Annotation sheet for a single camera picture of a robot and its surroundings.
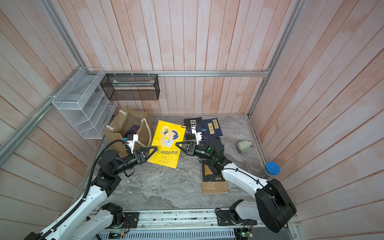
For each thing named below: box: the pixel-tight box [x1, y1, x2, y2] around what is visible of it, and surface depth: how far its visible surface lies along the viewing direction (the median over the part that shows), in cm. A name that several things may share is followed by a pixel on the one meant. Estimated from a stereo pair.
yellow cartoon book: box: [147, 120, 186, 169], surface depth 71 cm
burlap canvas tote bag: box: [103, 105, 154, 158], surface depth 93 cm
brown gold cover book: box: [201, 163, 229, 194], surface depth 85 cm
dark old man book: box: [123, 125, 140, 138], surface depth 105 cm
